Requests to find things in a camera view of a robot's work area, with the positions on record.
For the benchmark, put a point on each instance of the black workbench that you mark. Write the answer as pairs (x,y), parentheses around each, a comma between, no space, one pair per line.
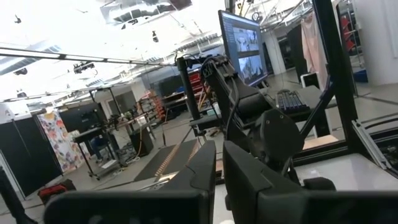
(90,133)

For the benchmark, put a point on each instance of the floral patterned panel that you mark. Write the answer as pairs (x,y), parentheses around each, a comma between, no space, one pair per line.
(59,140)

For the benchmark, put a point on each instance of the black keyboard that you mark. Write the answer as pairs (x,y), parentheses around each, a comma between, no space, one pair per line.
(290,101)

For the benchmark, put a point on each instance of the computer monitor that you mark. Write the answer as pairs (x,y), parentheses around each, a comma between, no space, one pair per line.
(245,46)

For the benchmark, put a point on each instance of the overhead metal rail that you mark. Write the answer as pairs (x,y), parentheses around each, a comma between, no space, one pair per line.
(77,58)

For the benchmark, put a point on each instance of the black overhead camera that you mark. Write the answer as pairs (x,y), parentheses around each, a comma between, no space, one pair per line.
(83,66)

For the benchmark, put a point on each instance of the black partition panel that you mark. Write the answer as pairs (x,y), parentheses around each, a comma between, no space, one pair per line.
(28,155)

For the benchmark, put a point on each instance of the black equipment cart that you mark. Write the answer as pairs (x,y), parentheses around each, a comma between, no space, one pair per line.
(314,93)

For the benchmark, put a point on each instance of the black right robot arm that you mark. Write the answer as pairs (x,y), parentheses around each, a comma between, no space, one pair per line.
(236,93)

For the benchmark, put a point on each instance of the black aluminium table frame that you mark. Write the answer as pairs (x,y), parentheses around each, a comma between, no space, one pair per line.
(335,77)

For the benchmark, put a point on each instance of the red and black bag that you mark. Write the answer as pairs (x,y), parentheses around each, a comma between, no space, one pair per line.
(51,190)

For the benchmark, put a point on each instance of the silver aluminium extrusion rail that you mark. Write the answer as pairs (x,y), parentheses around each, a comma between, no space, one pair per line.
(368,144)

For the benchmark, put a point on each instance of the black mat with hazard stripes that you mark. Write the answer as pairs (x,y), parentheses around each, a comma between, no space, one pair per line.
(155,168)

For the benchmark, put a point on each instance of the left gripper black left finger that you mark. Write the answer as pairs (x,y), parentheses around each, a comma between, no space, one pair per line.
(155,202)

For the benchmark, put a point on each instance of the pink hanging cloth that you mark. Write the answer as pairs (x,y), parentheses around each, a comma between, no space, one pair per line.
(312,46)

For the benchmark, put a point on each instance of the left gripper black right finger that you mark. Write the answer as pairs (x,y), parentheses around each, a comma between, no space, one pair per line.
(280,205)

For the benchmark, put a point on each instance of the black pole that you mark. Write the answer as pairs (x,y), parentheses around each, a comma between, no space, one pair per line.
(187,90)

